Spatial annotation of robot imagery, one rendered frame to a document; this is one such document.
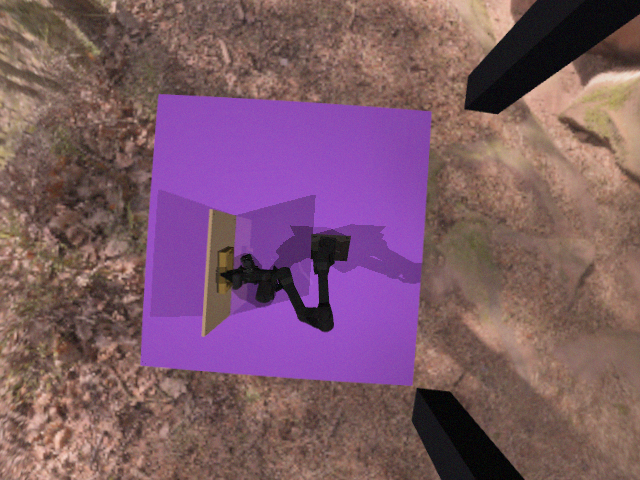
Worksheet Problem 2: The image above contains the brown flat rectangular board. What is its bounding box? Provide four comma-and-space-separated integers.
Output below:
201, 209, 236, 337

